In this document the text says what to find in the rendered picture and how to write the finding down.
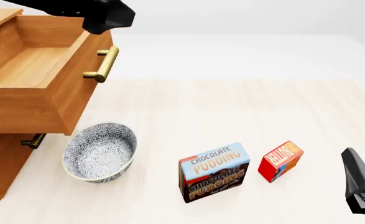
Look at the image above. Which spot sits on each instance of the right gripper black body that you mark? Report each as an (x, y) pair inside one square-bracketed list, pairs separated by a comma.
[(364, 204)]

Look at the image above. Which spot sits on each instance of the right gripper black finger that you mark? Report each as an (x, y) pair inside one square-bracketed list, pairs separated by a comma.
[(357, 172)]

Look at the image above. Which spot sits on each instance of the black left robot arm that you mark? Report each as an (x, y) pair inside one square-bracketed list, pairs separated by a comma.
[(107, 16)]

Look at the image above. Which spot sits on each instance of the red butter box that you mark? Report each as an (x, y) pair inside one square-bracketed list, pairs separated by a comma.
[(278, 162)]

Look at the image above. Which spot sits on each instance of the wooden drawer, open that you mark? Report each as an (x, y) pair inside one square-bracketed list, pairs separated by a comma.
[(23, 109)]

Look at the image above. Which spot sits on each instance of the wooden cabinet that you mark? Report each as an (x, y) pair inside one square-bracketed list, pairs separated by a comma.
[(2, 163)]

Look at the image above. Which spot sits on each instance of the chocolate pudding box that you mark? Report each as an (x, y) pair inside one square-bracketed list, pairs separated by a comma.
[(214, 172)]

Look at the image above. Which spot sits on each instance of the patterned grey white bowl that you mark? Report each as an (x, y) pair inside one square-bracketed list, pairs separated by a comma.
[(99, 154)]

